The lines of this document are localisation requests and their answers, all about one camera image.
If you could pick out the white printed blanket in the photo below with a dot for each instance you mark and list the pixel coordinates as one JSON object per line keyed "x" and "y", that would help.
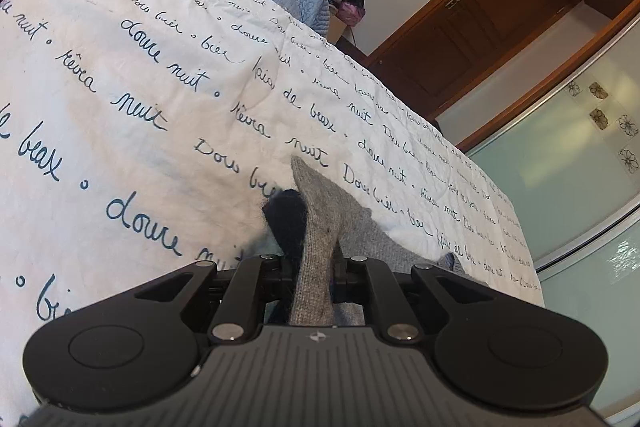
{"x": 125, "y": 107}

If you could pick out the grey and navy sweater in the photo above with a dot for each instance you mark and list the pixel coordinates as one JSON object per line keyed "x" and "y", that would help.
{"x": 312, "y": 232}

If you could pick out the purple cloth item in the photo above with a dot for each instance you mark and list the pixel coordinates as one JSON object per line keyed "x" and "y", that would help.
{"x": 351, "y": 12}

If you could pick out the wardrobe with frosted glass door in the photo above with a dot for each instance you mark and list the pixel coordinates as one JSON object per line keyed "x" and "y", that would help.
{"x": 575, "y": 182}

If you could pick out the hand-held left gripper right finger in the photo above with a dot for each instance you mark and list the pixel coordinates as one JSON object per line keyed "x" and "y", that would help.
{"x": 350, "y": 278}

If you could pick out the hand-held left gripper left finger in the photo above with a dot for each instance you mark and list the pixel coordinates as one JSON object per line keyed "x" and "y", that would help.
{"x": 272, "y": 279}

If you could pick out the brown wooden door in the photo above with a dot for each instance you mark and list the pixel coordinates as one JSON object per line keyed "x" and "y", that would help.
{"x": 465, "y": 32}

